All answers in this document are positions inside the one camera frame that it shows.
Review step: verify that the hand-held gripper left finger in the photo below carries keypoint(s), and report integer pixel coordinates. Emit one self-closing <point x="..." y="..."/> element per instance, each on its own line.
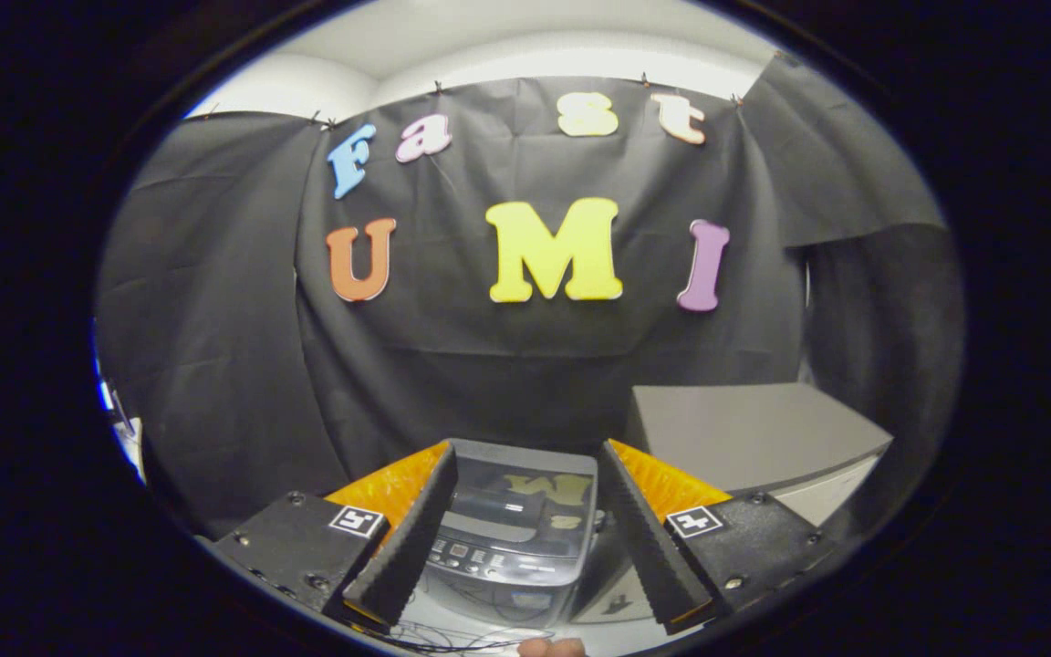
<point x="402" y="547"/>

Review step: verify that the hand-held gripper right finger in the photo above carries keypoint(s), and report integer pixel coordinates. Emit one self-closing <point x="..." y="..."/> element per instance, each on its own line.
<point x="649" y="538"/>

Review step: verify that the dark grey washing machine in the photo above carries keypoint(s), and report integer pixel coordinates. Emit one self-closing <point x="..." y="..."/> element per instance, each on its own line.
<point x="498" y="593"/>

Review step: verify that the grey cabinet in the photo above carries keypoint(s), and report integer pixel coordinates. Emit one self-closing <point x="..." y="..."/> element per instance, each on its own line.
<point x="744" y="438"/>

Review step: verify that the black backdrop cloth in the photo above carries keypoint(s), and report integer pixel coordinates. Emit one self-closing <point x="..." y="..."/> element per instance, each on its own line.
<point x="535" y="356"/>

